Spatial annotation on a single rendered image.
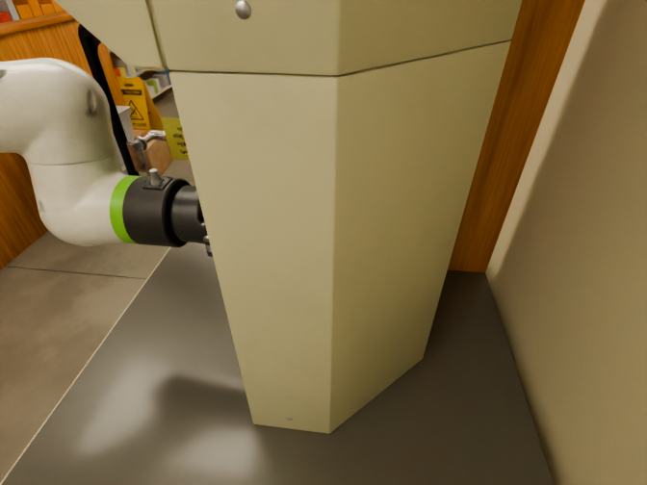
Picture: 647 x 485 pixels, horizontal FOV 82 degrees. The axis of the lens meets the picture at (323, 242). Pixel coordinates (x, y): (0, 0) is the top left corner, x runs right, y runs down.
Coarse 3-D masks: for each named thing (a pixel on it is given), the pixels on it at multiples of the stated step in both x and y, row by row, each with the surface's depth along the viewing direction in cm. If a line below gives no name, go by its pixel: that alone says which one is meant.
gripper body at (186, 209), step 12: (180, 192) 46; (192, 192) 46; (180, 204) 46; (192, 204) 45; (180, 216) 46; (192, 216) 45; (180, 228) 46; (192, 228) 46; (204, 228) 46; (192, 240) 48
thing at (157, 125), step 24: (120, 72) 59; (144, 72) 58; (168, 72) 57; (120, 96) 61; (144, 96) 60; (168, 96) 59; (120, 120) 64; (144, 120) 63; (168, 120) 62; (144, 144) 66; (168, 144) 65; (168, 168) 68
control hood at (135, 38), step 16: (64, 0) 22; (80, 0) 22; (96, 0) 22; (112, 0) 22; (128, 0) 22; (144, 0) 22; (80, 16) 22; (96, 16) 22; (112, 16) 22; (128, 16) 22; (144, 16) 22; (96, 32) 23; (112, 32) 23; (128, 32) 23; (144, 32) 23; (112, 48) 23; (128, 48) 23; (144, 48) 23; (160, 48) 23; (128, 64) 24; (144, 64) 24; (160, 64) 24
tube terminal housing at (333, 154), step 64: (192, 0) 21; (256, 0) 21; (320, 0) 20; (384, 0) 22; (448, 0) 25; (512, 0) 30; (192, 64) 23; (256, 64) 23; (320, 64) 22; (384, 64) 25; (448, 64) 29; (192, 128) 26; (256, 128) 25; (320, 128) 25; (384, 128) 28; (448, 128) 33; (256, 192) 29; (320, 192) 28; (384, 192) 32; (448, 192) 39; (256, 256) 33; (320, 256) 32; (384, 256) 37; (448, 256) 47; (256, 320) 38; (320, 320) 37; (384, 320) 45; (256, 384) 46; (320, 384) 44; (384, 384) 56
